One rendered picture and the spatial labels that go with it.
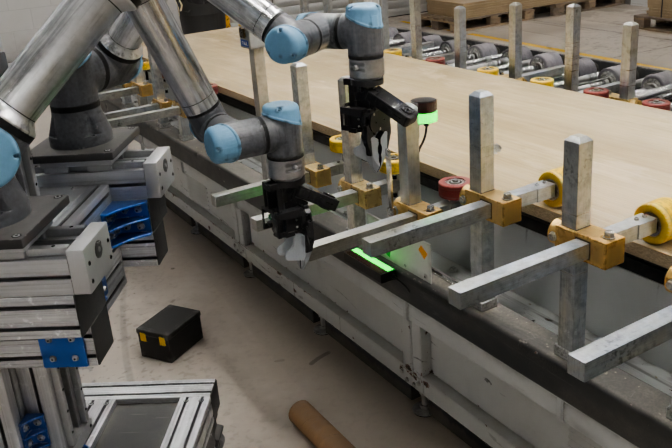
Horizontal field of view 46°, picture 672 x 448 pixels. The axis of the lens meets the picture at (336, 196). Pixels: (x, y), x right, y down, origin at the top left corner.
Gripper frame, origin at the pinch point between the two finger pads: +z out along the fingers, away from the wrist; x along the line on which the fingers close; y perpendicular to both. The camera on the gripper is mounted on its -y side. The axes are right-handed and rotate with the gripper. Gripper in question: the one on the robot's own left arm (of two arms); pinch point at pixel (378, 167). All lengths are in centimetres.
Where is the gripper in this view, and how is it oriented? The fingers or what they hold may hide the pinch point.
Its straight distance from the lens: 174.5
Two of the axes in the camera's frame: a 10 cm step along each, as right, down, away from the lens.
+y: -7.8, -1.8, 5.9
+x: -6.2, 3.2, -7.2
